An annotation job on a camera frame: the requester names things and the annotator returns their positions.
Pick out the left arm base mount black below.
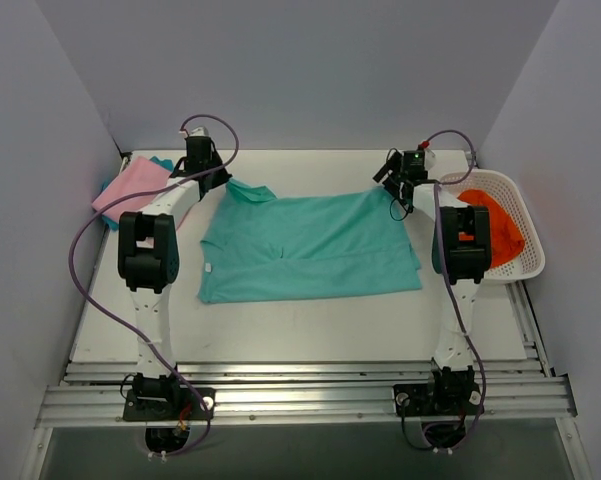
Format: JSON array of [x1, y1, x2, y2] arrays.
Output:
[[122, 388, 208, 422]]

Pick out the orange crumpled t-shirt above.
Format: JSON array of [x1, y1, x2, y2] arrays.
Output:
[[458, 189, 525, 269]]

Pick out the aluminium rail frame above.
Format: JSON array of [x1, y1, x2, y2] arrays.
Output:
[[19, 149, 591, 480]]

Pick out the black thin cable loop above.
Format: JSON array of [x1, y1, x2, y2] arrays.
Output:
[[387, 192, 416, 222]]

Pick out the pink folded t-shirt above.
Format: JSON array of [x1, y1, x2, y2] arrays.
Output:
[[91, 156, 181, 226]]

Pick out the teal t-shirt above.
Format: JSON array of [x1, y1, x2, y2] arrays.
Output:
[[198, 180, 422, 304]]

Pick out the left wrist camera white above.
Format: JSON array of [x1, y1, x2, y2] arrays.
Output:
[[180, 125, 210, 139]]

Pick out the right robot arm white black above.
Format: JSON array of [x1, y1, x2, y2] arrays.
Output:
[[373, 146, 492, 413]]

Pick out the teal folded t-shirt underneath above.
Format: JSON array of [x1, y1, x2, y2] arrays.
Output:
[[99, 155, 176, 232]]

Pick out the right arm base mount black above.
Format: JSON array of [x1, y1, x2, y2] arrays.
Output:
[[392, 383, 484, 417]]

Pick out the white perforated plastic basket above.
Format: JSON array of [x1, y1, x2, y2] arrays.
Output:
[[441, 169, 545, 284]]

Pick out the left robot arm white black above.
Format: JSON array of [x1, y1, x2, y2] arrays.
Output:
[[118, 127, 231, 419]]

